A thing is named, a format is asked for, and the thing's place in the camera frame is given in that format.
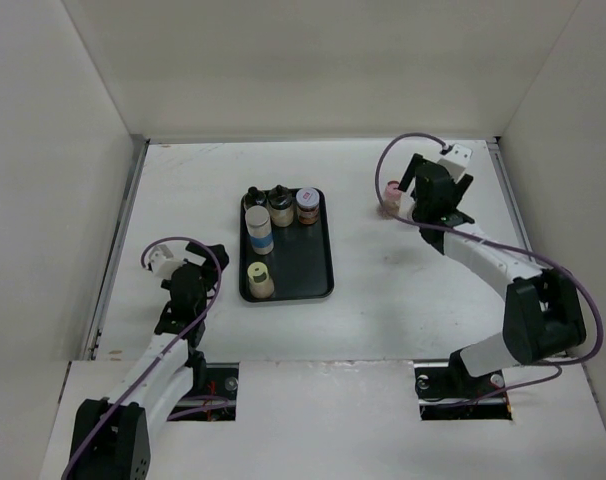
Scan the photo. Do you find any pink-cap pepper shaker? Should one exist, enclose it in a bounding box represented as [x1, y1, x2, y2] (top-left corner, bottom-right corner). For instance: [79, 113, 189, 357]
[377, 180, 405, 219]

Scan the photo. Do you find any black-cap pale spice bottle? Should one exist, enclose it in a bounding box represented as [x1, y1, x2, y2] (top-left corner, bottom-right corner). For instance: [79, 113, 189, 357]
[267, 185, 294, 228]

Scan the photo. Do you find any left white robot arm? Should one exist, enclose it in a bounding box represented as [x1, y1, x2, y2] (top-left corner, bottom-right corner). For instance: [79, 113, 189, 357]
[61, 238, 229, 479]

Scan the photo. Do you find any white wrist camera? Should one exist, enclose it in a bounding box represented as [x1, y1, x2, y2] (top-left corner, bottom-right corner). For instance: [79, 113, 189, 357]
[144, 244, 184, 280]
[437, 144, 473, 182]

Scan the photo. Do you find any black-cap brown spice bottle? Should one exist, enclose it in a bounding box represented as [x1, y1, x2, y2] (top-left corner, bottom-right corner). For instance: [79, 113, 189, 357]
[243, 186, 267, 210]

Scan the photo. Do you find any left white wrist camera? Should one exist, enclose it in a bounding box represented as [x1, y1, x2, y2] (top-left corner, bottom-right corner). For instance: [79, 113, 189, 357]
[144, 244, 184, 280]

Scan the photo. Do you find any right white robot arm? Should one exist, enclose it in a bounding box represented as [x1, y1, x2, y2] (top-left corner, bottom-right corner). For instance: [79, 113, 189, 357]
[400, 154, 586, 396]

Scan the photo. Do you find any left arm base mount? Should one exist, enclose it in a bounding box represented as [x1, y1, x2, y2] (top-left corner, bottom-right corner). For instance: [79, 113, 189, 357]
[169, 363, 240, 422]

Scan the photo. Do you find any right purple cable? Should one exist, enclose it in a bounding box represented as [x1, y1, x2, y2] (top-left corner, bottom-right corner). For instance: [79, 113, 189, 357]
[374, 132, 605, 401]

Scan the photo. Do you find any clear-lid blue-label bottle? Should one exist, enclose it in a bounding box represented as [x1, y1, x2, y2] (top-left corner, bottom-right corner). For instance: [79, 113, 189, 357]
[245, 206, 274, 255]

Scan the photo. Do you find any purple cable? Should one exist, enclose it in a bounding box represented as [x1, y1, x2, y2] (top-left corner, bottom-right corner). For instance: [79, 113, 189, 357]
[374, 132, 605, 401]
[60, 238, 224, 480]

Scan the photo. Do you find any black rectangular plastic tray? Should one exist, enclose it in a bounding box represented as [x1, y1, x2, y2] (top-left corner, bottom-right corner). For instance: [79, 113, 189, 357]
[238, 193, 334, 303]

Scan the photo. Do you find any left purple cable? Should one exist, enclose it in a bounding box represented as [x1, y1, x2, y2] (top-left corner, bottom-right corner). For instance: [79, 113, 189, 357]
[60, 238, 224, 480]

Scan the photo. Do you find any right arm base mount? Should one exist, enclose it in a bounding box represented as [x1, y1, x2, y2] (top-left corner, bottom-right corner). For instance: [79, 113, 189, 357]
[413, 350, 512, 421]

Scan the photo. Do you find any yellow-cap cream bottle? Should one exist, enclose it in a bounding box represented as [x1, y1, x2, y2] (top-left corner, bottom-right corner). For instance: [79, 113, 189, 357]
[247, 262, 275, 299]

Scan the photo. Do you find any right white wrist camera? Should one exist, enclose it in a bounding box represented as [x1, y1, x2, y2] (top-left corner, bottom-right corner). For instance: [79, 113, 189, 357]
[437, 144, 473, 182]

